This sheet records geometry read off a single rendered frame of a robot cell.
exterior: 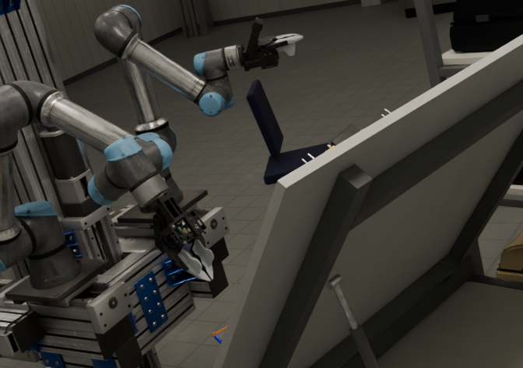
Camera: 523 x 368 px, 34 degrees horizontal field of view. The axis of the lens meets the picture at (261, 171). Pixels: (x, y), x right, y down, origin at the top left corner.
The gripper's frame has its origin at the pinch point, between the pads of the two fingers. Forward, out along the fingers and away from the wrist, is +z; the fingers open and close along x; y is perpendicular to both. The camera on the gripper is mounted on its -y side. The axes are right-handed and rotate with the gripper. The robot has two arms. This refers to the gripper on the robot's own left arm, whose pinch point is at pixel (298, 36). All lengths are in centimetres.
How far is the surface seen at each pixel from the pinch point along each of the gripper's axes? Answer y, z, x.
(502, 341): 68, 42, 80
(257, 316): 1, 0, 143
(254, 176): 203, -103, -314
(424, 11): -6.5, 39.5, 24.1
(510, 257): 74, 51, 34
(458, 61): 9, 46, 27
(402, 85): 226, 16, -483
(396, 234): 14, 23, 104
